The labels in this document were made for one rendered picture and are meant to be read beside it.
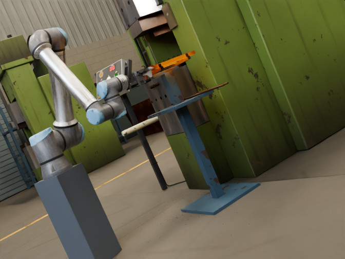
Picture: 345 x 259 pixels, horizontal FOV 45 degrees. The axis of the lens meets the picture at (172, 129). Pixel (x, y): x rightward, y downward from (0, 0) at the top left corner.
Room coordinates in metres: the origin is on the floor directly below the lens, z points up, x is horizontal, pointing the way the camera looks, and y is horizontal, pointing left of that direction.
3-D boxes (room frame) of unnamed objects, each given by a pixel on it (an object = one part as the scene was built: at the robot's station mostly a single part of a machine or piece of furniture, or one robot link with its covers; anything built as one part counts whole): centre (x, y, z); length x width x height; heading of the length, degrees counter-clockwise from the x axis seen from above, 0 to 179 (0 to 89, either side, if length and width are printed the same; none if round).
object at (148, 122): (3.47, 0.19, 0.62); 0.44 x 0.05 x 0.05; 116
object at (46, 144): (2.49, 0.73, 0.79); 0.17 x 0.15 x 0.18; 141
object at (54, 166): (2.49, 0.74, 0.65); 0.19 x 0.19 x 0.10
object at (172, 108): (2.68, -0.11, 0.68); 0.40 x 0.30 x 0.02; 29
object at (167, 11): (2.97, -0.30, 1.27); 0.09 x 0.02 x 0.17; 26
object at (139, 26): (3.29, -0.23, 1.32); 0.42 x 0.20 x 0.10; 116
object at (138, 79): (2.41, 0.09, 0.93); 0.12 x 0.08 x 0.09; 125
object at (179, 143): (3.25, -0.26, 0.23); 0.56 x 0.38 x 0.47; 116
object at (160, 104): (3.25, -0.26, 0.69); 0.56 x 0.38 x 0.45; 116
